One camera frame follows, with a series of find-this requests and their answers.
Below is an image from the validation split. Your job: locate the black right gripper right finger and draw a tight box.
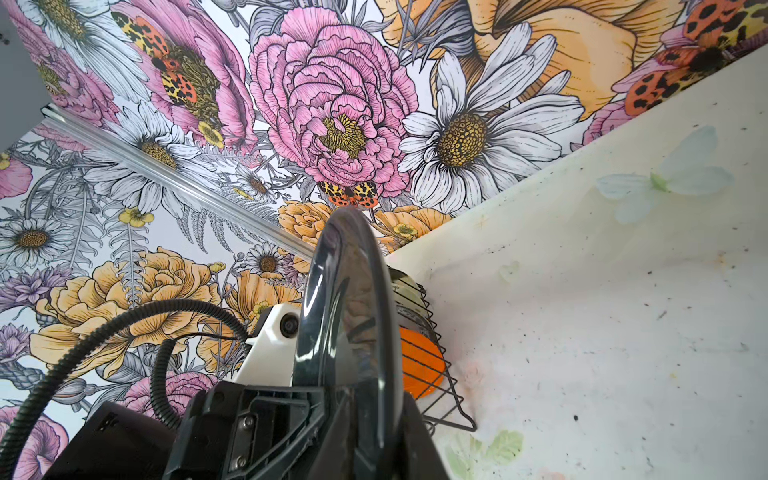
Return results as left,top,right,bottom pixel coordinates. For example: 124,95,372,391
400,392,449,480

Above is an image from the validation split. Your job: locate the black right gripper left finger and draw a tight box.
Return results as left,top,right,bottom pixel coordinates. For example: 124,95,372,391
307,398,354,480

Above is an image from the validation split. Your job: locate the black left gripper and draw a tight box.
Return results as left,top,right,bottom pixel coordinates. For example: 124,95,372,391
44,383,327,479

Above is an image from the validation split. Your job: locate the black wire dish rack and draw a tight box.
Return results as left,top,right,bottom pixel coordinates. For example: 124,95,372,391
389,268,477,434

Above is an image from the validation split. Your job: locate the orange plate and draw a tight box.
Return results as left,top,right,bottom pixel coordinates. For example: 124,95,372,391
399,327,446,400

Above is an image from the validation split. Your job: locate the black plate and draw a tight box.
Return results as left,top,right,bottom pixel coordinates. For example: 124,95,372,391
293,207,404,479

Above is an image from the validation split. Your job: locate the cream plate front row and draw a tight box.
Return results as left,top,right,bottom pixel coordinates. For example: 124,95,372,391
389,267,427,330

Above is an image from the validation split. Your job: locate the black corrugated cable conduit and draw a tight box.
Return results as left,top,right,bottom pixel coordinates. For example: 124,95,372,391
0,298,251,480

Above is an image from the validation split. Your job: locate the aluminium left corner post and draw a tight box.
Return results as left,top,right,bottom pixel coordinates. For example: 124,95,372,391
41,103,314,259

